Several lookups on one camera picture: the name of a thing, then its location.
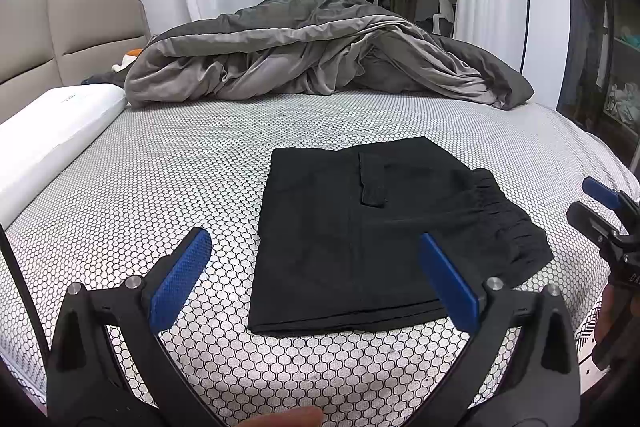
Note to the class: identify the black white patterned cloth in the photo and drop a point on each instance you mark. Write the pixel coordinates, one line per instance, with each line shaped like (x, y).
(587, 337)

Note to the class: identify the black pants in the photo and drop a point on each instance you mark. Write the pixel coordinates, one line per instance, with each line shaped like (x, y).
(350, 247)

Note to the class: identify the person's right hand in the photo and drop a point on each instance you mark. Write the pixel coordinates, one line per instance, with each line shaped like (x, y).
(605, 317)

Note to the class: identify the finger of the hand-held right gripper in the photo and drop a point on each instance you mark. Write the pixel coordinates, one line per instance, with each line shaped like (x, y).
(600, 193)
(590, 224)

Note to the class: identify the beige padded headboard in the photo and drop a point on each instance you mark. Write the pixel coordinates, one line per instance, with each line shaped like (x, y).
(65, 22)

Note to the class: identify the person's left hand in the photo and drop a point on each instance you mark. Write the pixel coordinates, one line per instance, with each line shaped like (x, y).
(285, 418)

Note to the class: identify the dark wardrobe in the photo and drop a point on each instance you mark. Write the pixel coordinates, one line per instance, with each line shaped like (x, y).
(595, 32)

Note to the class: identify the white chair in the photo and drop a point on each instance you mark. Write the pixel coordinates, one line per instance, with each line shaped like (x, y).
(444, 14)

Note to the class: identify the orange white plush toy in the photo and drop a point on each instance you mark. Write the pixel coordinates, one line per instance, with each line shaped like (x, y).
(129, 59)

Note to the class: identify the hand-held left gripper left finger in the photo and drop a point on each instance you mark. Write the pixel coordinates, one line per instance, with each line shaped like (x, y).
(180, 277)

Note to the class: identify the grey duvet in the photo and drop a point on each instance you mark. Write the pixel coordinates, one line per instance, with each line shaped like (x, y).
(300, 52)

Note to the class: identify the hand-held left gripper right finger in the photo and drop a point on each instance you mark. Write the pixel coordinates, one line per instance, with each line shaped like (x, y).
(447, 282)

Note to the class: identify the white pillow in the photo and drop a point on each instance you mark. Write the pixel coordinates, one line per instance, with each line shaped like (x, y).
(55, 132)

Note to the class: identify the bed with honeycomb sheet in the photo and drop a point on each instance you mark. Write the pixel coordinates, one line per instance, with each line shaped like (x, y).
(200, 157)

